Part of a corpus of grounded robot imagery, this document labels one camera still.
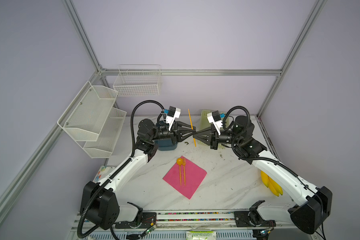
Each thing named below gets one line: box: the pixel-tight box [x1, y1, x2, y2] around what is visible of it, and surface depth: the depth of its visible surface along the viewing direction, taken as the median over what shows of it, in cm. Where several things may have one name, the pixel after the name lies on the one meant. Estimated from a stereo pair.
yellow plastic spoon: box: [176, 158, 183, 186], surface depth 95 cm
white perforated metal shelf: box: [57, 80, 127, 159], surface depth 76 cm
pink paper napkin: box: [162, 155, 208, 200], surface depth 90 cm
